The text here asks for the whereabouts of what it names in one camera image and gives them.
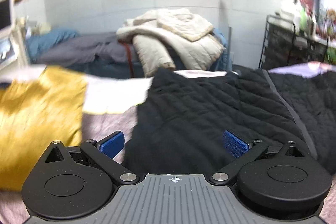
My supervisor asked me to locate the green potted plant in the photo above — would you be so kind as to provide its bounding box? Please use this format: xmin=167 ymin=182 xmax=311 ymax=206
xmin=324 ymin=47 xmax=336 ymax=65

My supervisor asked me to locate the black quilted jacket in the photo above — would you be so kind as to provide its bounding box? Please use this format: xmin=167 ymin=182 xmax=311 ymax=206
xmin=123 ymin=69 xmax=335 ymax=176

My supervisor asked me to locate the black metal rack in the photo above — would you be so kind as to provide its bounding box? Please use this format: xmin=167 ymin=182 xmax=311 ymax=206
xmin=259 ymin=15 xmax=330 ymax=70

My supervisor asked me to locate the yellow satin pillow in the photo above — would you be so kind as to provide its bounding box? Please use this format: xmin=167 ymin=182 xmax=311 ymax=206
xmin=1 ymin=67 xmax=87 ymax=192

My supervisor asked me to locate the white monitor device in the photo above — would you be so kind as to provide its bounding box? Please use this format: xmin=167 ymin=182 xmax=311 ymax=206
xmin=0 ymin=0 xmax=15 ymax=39

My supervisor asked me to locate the small screen control unit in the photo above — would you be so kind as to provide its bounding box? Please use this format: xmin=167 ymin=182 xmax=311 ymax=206
xmin=0 ymin=38 xmax=15 ymax=64

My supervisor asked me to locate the lilac printed bed sheet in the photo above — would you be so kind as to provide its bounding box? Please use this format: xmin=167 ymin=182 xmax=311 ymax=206
xmin=268 ymin=61 xmax=336 ymax=78

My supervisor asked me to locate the grey garment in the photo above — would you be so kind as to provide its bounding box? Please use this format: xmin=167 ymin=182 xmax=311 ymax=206
xmin=37 ymin=32 xmax=139 ymax=67

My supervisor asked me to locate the blue quilted jacket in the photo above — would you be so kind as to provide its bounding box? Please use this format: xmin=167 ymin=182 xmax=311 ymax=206
xmin=209 ymin=28 xmax=232 ymax=72

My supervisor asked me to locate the cream puffer jacket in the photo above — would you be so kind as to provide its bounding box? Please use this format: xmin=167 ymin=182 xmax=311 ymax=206
xmin=116 ymin=8 xmax=224 ymax=77

